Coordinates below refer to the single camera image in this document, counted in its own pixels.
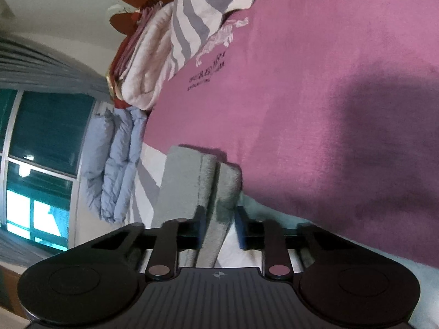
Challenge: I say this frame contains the pink grey white striped bedsheet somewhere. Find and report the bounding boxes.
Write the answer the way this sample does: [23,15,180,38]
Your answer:
[128,0,439,271]

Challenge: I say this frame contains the grey white striped cloth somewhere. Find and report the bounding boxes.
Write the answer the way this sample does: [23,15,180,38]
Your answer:
[170,0,292,78]

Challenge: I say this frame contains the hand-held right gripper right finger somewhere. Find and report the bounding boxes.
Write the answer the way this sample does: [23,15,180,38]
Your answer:
[235,206,354,280]

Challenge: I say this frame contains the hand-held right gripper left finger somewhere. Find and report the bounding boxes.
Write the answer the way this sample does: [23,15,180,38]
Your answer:
[82,206,206,280]

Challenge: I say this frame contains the grey pants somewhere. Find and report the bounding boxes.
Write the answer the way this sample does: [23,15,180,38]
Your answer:
[153,146,243,268]

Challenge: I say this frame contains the brown wooden door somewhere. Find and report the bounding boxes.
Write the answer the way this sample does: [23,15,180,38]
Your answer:
[0,266,25,320]

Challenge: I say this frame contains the grey curtain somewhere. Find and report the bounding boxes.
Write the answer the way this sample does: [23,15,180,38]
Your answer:
[0,34,111,97]
[0,229,55,268]

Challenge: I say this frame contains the light blue folded duvet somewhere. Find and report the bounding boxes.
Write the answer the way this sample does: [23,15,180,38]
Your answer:
[80,104,150,224]

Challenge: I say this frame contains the white folded blanket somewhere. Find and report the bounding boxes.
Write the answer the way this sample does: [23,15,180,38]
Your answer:
[122,3,181,111]

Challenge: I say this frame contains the window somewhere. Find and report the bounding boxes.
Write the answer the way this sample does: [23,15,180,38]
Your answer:
[0,88,97,251]

